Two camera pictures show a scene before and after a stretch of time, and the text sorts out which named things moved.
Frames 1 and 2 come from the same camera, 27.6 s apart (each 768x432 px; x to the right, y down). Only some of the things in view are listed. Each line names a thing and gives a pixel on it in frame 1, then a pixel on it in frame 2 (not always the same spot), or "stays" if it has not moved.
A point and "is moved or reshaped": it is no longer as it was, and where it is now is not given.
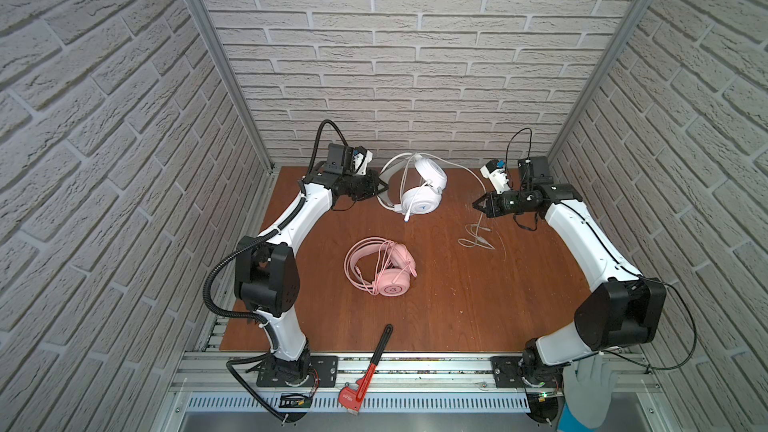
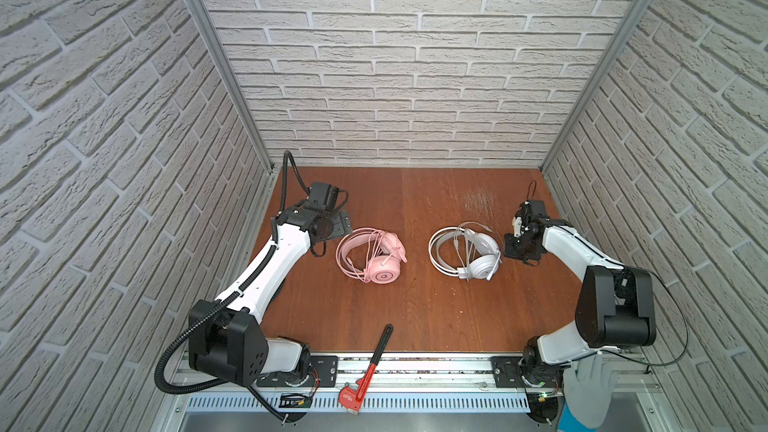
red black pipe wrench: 350,399 stays
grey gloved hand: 588,385 stays
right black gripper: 492,210 -> 508,250
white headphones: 416,184 -> 470,253
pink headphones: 380,267 is moved or reshaped
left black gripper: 376,186 -> 343,222
